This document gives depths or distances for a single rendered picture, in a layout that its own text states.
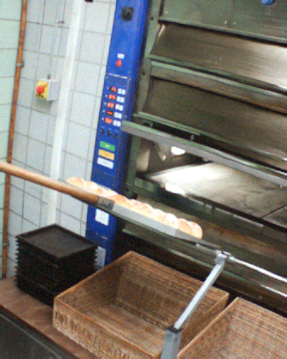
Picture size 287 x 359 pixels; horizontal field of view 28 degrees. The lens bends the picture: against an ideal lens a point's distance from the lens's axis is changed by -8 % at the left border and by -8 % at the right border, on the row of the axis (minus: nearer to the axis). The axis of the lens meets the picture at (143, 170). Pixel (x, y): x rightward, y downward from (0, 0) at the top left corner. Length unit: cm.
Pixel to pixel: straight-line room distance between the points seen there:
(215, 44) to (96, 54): 65
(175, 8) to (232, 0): 28
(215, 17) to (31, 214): 151
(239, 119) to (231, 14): 42
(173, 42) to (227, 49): 26
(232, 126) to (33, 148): 119
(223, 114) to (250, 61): 26
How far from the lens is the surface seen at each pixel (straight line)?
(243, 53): 231
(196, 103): 243
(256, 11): 229
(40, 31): 306
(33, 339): 258
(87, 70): 280
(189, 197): 249
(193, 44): 243
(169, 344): 195
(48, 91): 290
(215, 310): 242
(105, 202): 202
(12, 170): 169
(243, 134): 230
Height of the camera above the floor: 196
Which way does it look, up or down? 16 degrees down
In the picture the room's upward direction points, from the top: 8 degrees clockwise
